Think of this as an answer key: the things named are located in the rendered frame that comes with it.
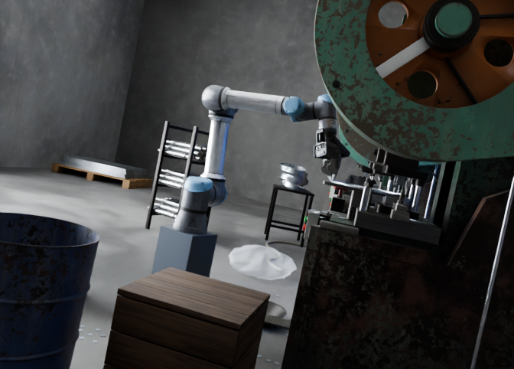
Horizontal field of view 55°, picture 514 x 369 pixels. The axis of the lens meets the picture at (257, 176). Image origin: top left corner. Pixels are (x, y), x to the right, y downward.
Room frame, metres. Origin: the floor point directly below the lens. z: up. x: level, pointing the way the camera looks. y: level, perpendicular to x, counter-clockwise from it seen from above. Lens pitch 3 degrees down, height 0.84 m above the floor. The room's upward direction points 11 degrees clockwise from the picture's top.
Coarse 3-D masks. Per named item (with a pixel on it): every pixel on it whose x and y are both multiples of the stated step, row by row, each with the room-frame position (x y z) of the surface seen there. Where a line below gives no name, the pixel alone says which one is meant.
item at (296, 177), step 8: (288, 168) 4.92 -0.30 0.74; (296, 168) 5.18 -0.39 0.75; (304, 168) 5.09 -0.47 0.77; (280, 176) 5.01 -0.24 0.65; (288, 176) 4.94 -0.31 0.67; (296, 176) 5.19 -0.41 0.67; (304, 176) 4.95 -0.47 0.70; (288, 184) 5.02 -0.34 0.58; (296, 184) 5.03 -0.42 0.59; (304, 184) 5.10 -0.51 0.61; (272, 192) 5.22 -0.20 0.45; (296, 192) 4.86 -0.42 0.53; (304, 192) 4.86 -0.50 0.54; (272, 200) 5.22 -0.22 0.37; (312, 200) 4.87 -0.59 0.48; (272, 208) 4.86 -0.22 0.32; (304, 208) 5.23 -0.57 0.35; (272, 224) 4.87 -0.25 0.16; (288, 224) 5.23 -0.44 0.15; (296, 224) 5.23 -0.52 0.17; (264, 232) 5.24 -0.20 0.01
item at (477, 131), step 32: (320, 0) 1.58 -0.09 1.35; (352, 0) 1.56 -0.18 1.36; (320, 32) 1.58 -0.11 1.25; (352, 32) 1.56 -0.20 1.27; (320, 64) 1.57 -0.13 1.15; (352, 64) 1.56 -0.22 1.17; (352, 96) 1.55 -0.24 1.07; (384, 96) 1.53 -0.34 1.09; (512, 96) 1.47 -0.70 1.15; (384, 128) 1.53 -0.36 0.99; (416, 128) 1.51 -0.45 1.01; (448, 128) 1.50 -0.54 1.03; (480, 128) 1.48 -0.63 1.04; (512, 128) 1.46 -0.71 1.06; (416, 160) 1.68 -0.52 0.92; (448, 160) 1.49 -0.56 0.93
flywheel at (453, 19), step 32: (384, 0) 1.62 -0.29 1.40; (416, 0) 1.60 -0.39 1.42; (448, 0) 1.47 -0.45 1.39; (480, 0) 1.56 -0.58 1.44; (512, 0) 1.55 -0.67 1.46; (384, 32) 1.61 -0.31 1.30; (416, 32) 1.59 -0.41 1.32; (448, 32) 1.45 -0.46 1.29; (480, 32) 1.56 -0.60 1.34; (512, 32) 1.54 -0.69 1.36; (384, 64) 1.56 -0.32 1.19; (416, 64) 1.59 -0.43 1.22; (480, 64) 1.56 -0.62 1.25; (512, 64) 1.54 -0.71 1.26; (448, 96) 1.57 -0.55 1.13; (480, 96) 1.55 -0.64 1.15
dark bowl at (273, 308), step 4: (268, 304) 2.59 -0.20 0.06; (272, 304) 2.59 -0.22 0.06; (276, 304) 2.58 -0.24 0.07; (268, 308) 2.58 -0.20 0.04; (272, 308) 2.57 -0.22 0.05; (276, 308) 2.56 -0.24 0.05; (280, 308) 2.54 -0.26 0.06; (268, 312) 2.55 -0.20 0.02; (272, 312) 2.54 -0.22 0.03; (276, 312) 2.53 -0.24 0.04; (280, 312) 2.51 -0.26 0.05; (284, 312) 2.49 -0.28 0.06; (280, 316) 2.47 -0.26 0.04; (264, 324) 2.37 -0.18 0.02
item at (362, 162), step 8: (344, 136) 5.01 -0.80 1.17; (344, 144) 5.01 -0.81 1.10; (352, 152) 5.00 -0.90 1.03; (360, 160) 4.99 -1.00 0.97; (360, 168) 5.43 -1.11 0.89; (368, 168) 5.36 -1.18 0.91; (384, 176) 5.23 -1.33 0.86; (368, 184) 5.20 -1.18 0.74; (384, 184) 5.22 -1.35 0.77; (392, 184) 5.14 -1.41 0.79; (336, 192) 5.21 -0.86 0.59; (344, 192) 5.20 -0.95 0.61; (400, 192) 5.12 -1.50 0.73
